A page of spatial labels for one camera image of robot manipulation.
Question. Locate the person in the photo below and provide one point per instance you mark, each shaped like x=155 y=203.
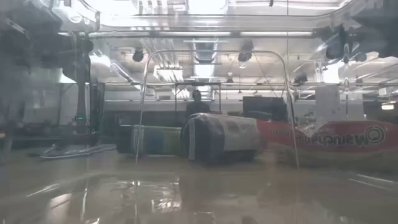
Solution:
x=197 y=107

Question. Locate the silver tin can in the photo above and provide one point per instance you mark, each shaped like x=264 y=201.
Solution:
x=239 y=133

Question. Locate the green herb spice jar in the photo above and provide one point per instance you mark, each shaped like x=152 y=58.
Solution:
x=158 y=140

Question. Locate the clear plastic bin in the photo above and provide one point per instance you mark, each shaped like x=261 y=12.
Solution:
x=199 y=199

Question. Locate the red ramen noodle packet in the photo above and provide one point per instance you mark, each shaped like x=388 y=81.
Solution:
x=342 y=137

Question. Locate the white pillar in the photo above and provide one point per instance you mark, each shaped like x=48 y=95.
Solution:
x=328 y=102

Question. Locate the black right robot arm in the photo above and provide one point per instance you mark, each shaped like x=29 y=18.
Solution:
x=385 y=34

